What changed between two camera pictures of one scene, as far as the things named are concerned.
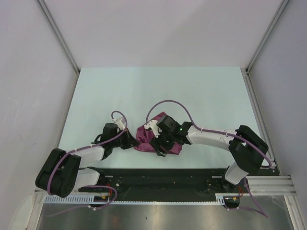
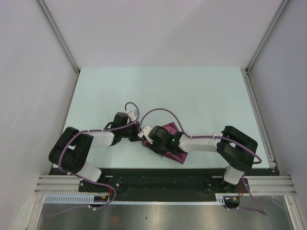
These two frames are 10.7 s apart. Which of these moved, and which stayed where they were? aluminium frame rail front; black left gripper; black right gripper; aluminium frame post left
Moved: black left gripper
Stayed: black right gripper; aluminium frame post left; aluminium frame rail front
